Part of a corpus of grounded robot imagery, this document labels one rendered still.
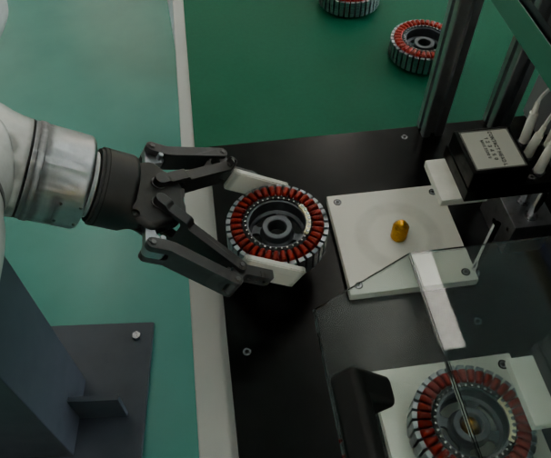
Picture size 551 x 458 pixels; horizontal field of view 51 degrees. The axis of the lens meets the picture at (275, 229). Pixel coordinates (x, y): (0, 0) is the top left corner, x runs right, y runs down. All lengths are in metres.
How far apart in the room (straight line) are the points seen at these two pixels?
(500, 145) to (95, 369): 1.14
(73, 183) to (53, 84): 1.79
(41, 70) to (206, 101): 1.50
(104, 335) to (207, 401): 0.93
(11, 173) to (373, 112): 0.58
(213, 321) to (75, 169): 0.26
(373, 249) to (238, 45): 0.49
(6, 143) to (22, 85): 1.83
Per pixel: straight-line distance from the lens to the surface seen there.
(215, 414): 0.64
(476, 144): 0.65
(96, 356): 1.54
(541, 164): 0.66
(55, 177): 0.52
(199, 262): 0.54
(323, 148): 0.83
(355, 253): 0.70
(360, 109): 0.92
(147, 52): 2.36
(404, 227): 0.70
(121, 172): 0.54
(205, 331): 0.68
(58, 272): 1.72
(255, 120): 0.90
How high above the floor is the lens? 1.35
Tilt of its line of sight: 53 degrees down
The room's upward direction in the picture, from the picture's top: straight up
